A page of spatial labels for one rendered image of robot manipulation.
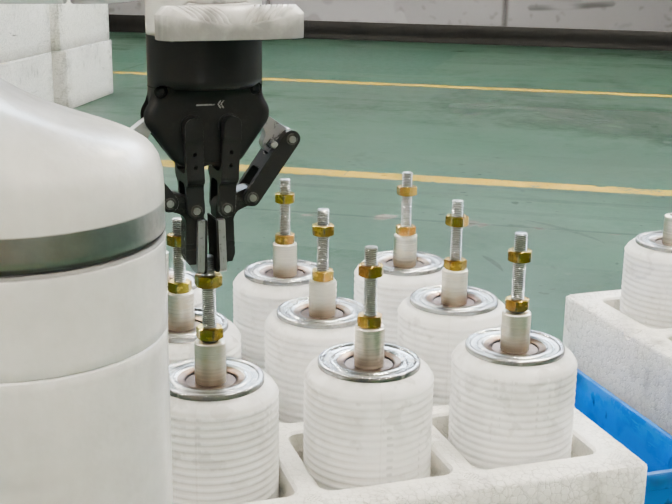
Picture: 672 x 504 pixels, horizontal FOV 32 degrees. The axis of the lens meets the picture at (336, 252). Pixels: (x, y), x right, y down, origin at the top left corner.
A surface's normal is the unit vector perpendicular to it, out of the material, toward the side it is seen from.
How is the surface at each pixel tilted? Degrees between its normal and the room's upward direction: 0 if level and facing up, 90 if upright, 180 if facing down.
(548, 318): 0
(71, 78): 90
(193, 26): 90
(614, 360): 90
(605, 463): 0
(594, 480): 90
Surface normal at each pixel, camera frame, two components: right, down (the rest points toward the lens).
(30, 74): 0.99, 0.06
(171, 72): -0.48, 0.23
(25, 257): 0.36, 0.26
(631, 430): -0.95, 0.04
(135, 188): 0.90, 0.00
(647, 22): -0.22, 0.26
